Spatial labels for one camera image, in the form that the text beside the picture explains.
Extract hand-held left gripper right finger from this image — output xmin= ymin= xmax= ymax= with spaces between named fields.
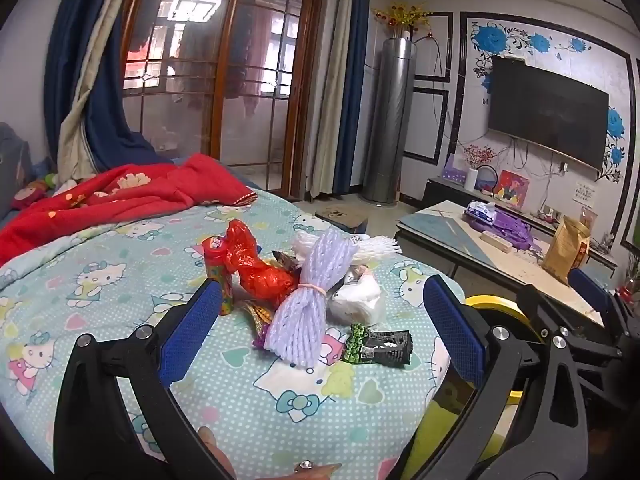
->
xmin=390 ymin=275 xmax=591 ymax=480

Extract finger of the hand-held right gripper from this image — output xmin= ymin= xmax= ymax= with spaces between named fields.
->
xmin=517 ymin=285 xmax=626 ymax=361
xmin=569 ymin=267 xmax=640 ymax=336

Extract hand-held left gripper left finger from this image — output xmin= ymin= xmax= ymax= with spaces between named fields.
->
xmin=52 ymin=279 xmax=236 ymax=480

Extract yellow trash bin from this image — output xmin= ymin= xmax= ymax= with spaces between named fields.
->
xmin=430 ymin=294 xmax=547 ymax=411

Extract red can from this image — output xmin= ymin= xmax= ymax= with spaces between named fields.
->
xmin=202 ymin=236 xmax=236 ymax=316

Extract purple yellow candy wrapper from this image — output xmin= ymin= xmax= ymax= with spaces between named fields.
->
xmin=242 ymin=300 xmax=278 ymax=351

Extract black green snack wrapper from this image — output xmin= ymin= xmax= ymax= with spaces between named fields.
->
xmin=341 ymin=324 xmax=415 ymax=367

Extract red plastic bag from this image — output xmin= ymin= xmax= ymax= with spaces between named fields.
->
xmin=224 ymin=219 xmax=301 ymax=311

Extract white plastic bag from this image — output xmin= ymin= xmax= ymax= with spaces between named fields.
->
xmin=326 ymin=265 xmax=387 ymax=328

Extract white foam net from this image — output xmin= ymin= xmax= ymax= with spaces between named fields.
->
xmin=291 ymin=230 xmax=403 ymax=268

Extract dark small wrapper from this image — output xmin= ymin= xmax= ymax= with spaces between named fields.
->
xmin=272 ymin=250 xmax=301 ymax=273

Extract purple foam net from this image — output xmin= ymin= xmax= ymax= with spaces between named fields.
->
xmin=264 ymin=227 xmax=357 ymax=368

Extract person's left hand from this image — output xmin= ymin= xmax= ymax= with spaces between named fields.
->
xmin=197 ymin=425 xmax=341 ymax=480

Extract brown paper bag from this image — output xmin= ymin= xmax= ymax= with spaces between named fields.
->
xmin=541 ymin=215 xmax=592 ymax=286

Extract potted plant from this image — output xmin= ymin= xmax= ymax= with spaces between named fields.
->
xmin=620 ymin=247 xmax=640 ymax=291

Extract white power strip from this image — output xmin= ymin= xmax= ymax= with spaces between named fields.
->
xmin=479 ymin=230 xmax=515 ymax=252

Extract cat printed blanket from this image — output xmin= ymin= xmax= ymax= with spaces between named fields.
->
xmin=0 ymin=187 xmax=468 ymax=480

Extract purple bag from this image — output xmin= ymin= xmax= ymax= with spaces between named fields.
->
xmin=467 ymin=209 xmax=541 ymax=253

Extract coffee table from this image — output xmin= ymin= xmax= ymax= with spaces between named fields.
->
xmin=394 ymin=200 xmax=618 ymax=331

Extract tissue pack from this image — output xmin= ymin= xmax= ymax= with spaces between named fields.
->
xmin=462 ymin=200 xmax=498 ymax=223

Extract colourful painting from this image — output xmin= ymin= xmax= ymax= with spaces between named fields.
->
xmin=494 ymin=170 xmax=531 ymax=208

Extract round ornament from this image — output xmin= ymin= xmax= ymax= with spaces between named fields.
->
xmin=475 ymin=166 xmax=498 ymax=193

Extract television stand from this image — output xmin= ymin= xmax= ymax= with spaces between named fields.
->
xmin=422 ymin=175 xmax=618 ymax=271

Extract red flowered blanket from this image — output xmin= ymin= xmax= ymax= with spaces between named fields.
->
xmin=0 ymin=152 xmax=258 ymax=266

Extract purple box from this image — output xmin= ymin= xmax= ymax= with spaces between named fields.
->
xmin=441 ymin=154 xmax=468 ymax=183

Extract small square stool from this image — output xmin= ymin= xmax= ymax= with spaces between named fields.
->
xmin=315 ymin=204 xmax=370 ymax=236

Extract red artificial flowers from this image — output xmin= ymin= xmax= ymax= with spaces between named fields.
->
xmin=462 ymin=144 xmax=498 ymax=170

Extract plush toy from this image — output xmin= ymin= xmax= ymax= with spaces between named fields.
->
xmin=12 ymin=172 xmax=58 ymax=211

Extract grey standing air conditioner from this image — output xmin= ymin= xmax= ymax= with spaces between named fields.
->
xmin=361 ymin=27 xmax=418 ymax=206

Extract beige curtain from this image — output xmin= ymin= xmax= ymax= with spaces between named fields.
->
xmin=57 ymin=0 xmax=143 ymax=186
xmin=305 ymin=0 xmax=358 ymax=198

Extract wooden glass sliding door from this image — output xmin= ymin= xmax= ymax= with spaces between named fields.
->
xmin=120 ymin=0 xmax=326 ymax=196

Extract blue curtain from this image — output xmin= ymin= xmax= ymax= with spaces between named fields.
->
xmin=42 ymin=0 xmax=173 ymax=171
xmin=332 ymin=0 xmax=373 ymax=196

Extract yellow artificial flowers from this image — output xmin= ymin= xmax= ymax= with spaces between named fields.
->
xmin=371 ymin=1 xmax=431 ymax=31

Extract wall television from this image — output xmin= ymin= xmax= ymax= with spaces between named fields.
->
xmin=487 ymin=55 xmax=611 ymax=171

